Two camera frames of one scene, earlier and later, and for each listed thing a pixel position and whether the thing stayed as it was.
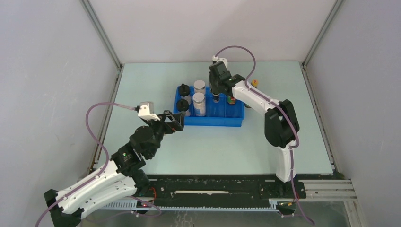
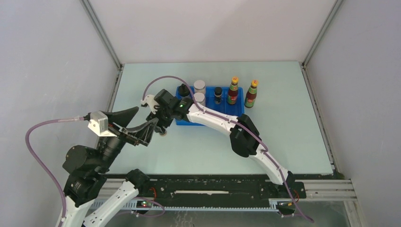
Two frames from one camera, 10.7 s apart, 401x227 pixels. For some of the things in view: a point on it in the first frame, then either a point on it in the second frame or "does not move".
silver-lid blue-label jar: x=199 y=86 does not move
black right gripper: x=213 y=87 → x=166 y=123
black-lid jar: x=184 y=91 does not move
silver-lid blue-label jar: x=199 y=104 does not move
